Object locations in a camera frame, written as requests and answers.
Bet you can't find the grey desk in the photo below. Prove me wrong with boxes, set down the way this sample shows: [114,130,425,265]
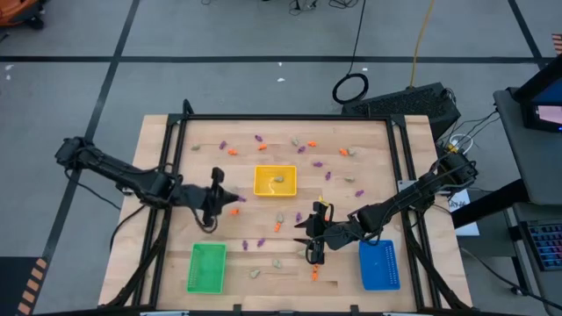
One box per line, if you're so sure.
[492,86,562,316]

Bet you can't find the black coiled cable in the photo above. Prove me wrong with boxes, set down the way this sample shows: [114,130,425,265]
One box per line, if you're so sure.
[332,0,371,105]

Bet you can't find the black floor cable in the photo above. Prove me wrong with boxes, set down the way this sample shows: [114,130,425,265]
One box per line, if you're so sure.
[458,248,562,311]

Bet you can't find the black mat orange stripes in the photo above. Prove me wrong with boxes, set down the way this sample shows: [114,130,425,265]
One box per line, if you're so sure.
[0,256,49,316]

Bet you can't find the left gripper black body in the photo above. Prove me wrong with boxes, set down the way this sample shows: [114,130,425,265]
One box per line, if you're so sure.
[177,166,227,232]

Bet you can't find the white coiled cable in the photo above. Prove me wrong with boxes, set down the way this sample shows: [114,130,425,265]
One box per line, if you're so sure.
[440,133,474,154]

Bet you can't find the yellow cable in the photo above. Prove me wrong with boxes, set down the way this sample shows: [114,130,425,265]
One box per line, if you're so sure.
[408,0,436,89]

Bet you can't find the black computer case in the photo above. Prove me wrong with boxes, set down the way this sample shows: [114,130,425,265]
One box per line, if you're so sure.
[341,82,462,141]

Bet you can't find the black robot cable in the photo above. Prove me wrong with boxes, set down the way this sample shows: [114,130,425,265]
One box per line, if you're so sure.
[65,170,148,254]

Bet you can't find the blue plastic basket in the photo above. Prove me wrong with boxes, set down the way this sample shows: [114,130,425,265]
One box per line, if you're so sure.
[358,239,401,291]

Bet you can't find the backlit keyboard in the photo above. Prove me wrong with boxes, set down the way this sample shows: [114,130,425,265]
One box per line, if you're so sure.
[524,220,562,272]

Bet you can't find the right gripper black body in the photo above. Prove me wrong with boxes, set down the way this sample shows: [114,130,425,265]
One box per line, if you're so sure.
[306,199,357,265]

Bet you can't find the orange machine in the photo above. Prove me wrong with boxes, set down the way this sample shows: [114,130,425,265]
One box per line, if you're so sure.
[0,0,45,30]

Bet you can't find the yellow plastic basket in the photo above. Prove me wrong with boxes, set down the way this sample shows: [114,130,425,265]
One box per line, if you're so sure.
[253,164,299,198]

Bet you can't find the white paper sheet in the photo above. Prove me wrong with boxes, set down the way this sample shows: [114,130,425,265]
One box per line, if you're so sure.
[447,189,480,237]

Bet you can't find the black monitor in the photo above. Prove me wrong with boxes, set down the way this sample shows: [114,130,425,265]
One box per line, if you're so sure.
[513,54,562,133]

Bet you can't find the green plastic basket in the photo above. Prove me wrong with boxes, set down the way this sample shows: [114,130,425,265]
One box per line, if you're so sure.
[186,242,228,295]

